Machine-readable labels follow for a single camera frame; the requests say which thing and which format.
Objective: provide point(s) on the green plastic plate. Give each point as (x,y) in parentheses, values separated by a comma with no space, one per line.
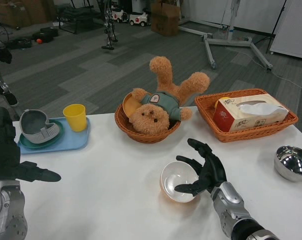
(28,145)

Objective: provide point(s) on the orange plastic plate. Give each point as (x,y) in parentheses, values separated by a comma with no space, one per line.
(129,106)

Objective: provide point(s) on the round wicker basket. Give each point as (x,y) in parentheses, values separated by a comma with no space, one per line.
(126,131)

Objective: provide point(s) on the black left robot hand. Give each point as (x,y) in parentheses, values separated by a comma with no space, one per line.
(4,160)

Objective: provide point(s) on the black metal bench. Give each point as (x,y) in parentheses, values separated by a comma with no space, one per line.
(76,17)

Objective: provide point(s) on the yellow plastic cup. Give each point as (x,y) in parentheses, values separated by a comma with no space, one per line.
(75,120)

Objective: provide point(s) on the grey curved plastic container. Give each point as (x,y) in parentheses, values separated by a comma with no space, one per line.
(32,125)

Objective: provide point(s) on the white toy car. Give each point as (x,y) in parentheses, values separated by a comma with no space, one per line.
(119,17)
(139,19)

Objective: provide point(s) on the black flat floor equipment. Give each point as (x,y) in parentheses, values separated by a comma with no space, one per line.
(19,43)

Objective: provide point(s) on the red and beige tissue box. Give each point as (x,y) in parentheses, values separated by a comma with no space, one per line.
(248,121)

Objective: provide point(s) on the stacked brown cardboard boxes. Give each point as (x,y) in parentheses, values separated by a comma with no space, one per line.
(23,11)

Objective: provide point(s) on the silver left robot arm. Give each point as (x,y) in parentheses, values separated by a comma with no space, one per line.
(6,207)

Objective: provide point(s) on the shiny steel bowl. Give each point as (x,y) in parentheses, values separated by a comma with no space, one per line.
(291,163)

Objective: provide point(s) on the small orange ball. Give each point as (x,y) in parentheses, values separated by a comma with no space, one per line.
(39,40)

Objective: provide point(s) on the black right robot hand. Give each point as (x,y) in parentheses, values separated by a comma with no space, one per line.
(213,170)

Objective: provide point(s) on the light blue plastic tray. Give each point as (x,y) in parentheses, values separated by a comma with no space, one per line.
(71,142)

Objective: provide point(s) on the white plastic bowl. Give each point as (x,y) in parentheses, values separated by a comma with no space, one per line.
(174,175)

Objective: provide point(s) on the open brown cardboard box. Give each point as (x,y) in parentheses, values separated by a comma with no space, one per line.
(164,22)

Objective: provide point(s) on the silver and black humanoid robot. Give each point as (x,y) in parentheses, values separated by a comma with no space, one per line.
(1,86)

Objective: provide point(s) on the black tripod stand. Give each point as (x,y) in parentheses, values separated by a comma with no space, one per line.
(277,22)

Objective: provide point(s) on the black round discs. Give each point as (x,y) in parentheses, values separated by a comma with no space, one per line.
(47,32)

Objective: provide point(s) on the white wheeled gantry stand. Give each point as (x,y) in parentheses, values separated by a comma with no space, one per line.
(229,35)

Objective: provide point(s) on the rectangular wicker basket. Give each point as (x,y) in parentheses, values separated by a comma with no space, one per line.
(261,135)

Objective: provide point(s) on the white wheeled cabinet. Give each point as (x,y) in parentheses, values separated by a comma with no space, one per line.
(291,25)

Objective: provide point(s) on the hanging humanoid robot legs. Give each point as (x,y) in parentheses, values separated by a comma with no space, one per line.
(108,25)

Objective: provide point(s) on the brown teddy bear green shirt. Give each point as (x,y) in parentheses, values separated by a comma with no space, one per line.
(149,120)

